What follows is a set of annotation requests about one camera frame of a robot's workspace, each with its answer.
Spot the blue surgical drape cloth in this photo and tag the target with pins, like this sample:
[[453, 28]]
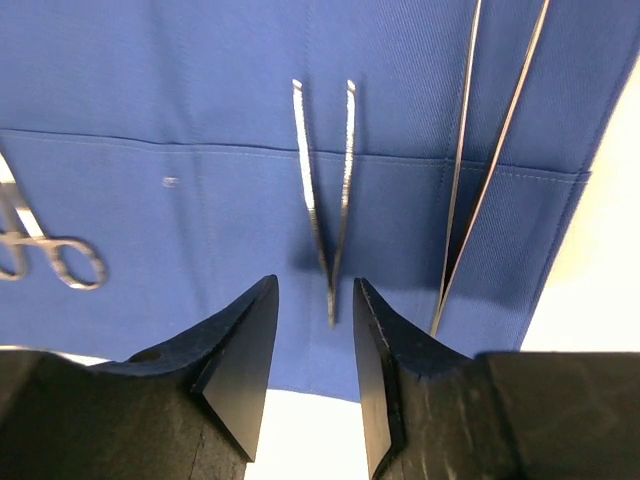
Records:
[[162, 132]]

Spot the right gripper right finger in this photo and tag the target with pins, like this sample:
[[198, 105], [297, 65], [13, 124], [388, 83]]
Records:
[[430, 412]]

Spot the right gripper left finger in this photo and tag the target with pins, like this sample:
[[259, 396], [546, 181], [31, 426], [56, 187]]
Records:
[[190, 407]]

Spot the steel surgical scissors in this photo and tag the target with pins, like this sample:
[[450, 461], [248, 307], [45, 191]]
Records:
[[24, 230]]

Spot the steel fine pointed tweezers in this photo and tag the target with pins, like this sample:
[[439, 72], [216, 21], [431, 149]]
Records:
[[460, 227]]

